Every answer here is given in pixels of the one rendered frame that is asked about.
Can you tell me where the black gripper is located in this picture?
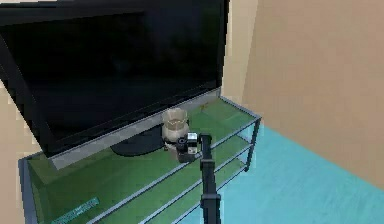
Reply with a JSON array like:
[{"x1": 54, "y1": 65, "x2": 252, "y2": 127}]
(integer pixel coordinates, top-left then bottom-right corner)
[{"x1": 164, "y1": 136, "x2": 197, "y2": 164}]

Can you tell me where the green glass television stand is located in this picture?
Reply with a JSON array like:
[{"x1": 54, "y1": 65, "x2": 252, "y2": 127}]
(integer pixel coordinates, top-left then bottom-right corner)
[{"x1": 18, "y1": 95, "x2": 262, "y2": 224}]

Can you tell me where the black flat television set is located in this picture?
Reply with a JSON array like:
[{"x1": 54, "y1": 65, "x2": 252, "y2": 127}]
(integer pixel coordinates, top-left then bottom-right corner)
[{"x1": 0, "y1": 0, "x2": 231, "y2": 171}]

